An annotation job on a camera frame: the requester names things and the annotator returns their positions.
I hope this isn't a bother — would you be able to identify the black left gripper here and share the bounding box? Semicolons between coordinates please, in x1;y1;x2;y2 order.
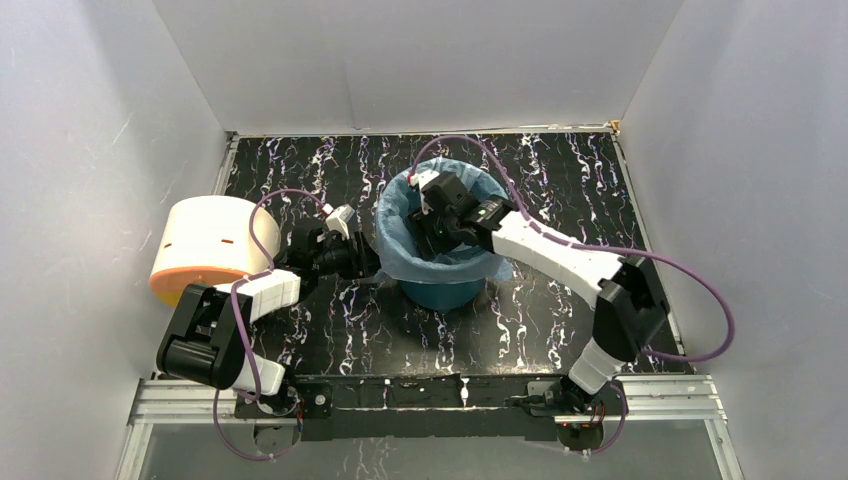
313;232;391;281

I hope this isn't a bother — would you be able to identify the light blue plastic bag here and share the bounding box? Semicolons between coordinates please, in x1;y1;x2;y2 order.
374;157;513;284

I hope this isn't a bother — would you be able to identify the cream orange round container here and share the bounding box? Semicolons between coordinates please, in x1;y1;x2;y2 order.
148;195;281;307

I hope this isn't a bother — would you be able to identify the teal plastic trash bin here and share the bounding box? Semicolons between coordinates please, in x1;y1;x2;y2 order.
398;278;486;313

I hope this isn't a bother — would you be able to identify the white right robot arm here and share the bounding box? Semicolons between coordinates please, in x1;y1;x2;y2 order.
408;171;670;414

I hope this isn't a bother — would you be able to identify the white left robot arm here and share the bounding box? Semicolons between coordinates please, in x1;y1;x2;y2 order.
156;225;380;416

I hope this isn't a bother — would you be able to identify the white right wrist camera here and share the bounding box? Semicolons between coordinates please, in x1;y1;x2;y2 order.
408;170;440;202

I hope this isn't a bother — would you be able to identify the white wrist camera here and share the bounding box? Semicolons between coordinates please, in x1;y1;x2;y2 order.
321;204;355;240
408;170;440;202

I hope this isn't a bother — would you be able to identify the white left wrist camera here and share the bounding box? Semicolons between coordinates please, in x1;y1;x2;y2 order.
321;204;355;240

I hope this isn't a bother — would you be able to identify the black front mounting rail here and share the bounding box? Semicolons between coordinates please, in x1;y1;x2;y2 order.
234;374;627;446

